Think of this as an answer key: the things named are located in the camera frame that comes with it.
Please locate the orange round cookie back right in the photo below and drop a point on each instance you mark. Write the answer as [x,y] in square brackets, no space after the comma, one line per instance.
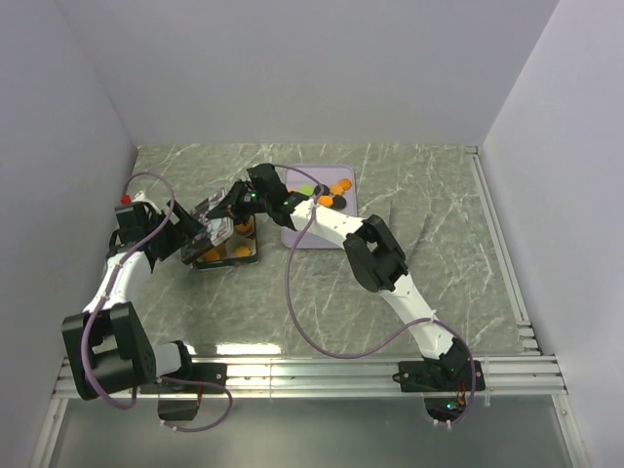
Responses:
[345,183]

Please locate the gold tin lid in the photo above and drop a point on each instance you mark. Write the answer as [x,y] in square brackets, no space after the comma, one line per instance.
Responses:
[214,230]

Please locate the gold cookie tin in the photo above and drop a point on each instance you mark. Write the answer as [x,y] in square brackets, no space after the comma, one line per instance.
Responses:
[237,250]

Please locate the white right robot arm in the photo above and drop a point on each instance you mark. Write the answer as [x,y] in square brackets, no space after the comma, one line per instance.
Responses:
[377,261]

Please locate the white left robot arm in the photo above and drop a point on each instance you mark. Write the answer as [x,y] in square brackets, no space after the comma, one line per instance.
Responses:
[106,345]

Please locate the orange dotted round cookie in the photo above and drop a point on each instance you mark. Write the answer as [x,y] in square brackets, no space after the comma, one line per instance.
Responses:
[246,228]

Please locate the black sandwich cookie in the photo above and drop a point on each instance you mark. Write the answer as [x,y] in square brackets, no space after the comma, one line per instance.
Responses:
[322,190]
[338,203]

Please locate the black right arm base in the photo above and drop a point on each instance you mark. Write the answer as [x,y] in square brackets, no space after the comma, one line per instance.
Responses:
[446,398]

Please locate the black sandwich cookie back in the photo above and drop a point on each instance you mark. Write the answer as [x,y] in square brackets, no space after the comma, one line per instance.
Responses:
[322,190]

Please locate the black sandwich cookie right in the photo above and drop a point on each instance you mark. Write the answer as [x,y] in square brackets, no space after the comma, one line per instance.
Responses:
[338,203]

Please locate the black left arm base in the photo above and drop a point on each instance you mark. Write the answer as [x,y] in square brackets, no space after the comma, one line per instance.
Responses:
[181,402]

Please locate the orange fish cookie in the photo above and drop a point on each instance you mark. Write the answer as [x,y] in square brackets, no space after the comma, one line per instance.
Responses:
[211,256]

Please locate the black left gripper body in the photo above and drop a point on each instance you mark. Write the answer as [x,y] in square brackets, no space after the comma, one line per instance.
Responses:
[173,236]

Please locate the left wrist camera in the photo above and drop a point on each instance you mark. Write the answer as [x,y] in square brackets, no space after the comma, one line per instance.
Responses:
[138,197]

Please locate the lilac plastic tray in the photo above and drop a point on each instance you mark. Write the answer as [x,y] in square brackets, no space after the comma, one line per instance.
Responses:
[329,175]

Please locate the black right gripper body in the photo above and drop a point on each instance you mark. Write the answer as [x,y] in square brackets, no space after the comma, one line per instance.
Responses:
[244,203]

